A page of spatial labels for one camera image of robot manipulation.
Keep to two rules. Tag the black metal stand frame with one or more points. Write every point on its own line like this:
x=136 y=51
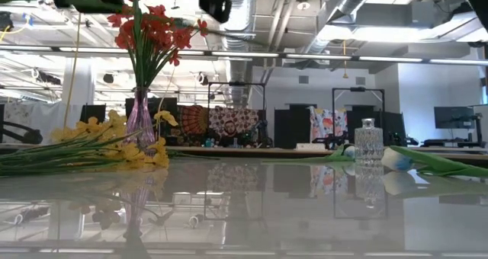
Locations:
x=358 y=88
x=236 y=84

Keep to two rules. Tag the person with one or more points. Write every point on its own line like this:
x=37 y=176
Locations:
x=230 y=131

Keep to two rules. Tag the purple glass vase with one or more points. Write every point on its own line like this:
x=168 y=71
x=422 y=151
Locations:
x=140 y=125

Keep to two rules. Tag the small black monitor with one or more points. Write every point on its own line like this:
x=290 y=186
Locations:
x=92 y=113

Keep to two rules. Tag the light brown wooden desk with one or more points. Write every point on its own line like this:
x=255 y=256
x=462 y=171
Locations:
x=267 y=151

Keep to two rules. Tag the floral patterned cloth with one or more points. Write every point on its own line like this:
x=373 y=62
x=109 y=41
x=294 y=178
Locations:
x=328 y=123

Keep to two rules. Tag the long ceiling light strip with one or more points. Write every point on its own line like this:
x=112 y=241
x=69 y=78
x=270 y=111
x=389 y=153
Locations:
x=244 y=54

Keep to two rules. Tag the white power strip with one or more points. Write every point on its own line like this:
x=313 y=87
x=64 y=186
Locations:
x=309 y=146

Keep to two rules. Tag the black computer monitor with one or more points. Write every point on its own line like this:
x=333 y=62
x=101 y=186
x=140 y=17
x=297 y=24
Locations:
x=453 y=117

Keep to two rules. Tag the white hanging cloth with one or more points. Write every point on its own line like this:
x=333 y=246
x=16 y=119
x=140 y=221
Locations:
x=49 y=116

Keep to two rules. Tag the yellow artificial flower bunch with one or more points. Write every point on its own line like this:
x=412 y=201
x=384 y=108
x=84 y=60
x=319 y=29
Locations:
x=95 y=152

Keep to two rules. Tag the orange mandala tapestry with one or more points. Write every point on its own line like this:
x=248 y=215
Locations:
x=192 y=120

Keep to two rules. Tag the clear cut-glass vase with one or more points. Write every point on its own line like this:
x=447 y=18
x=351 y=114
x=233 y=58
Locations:
x=369 y=141

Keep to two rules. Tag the white artificial tulip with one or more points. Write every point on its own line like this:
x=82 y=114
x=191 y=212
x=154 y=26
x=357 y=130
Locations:
x=396 y=160

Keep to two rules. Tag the silver ribbed air duct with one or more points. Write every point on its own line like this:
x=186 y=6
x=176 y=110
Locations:
x=238 y=72
x=343 y=7

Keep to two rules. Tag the dotted patterned cloth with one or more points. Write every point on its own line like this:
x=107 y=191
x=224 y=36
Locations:
x=238 y=116

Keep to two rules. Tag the red artificial flower bunch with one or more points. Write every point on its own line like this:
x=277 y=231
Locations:
x=156 y=34

